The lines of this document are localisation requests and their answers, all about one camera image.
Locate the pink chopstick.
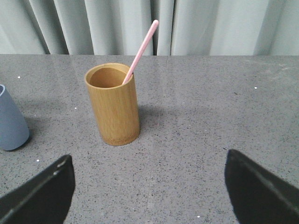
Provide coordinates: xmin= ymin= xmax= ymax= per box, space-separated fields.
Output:
xmin=122 ymin=20 xmax=159 ymax=85

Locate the bamboo wooden cup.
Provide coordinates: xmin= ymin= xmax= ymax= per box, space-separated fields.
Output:
xmin=84 ymin=63 xmax=140 ymax=146

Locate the blue plastic cup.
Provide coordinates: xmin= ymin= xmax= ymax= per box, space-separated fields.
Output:
xmin=0 ymin=85 xmax=30 ymax=151

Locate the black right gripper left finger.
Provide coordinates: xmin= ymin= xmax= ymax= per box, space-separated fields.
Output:
xmin=0 ymin=154 xmax=75 ymax=224

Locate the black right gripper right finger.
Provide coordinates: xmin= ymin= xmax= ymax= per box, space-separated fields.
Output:
xmin=224 ymin=149 xmax=299 ymax=224

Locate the grey-white curtain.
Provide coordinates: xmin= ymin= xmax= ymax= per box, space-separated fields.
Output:
xmin=0 ymin=0 xmax=299 ymax=56

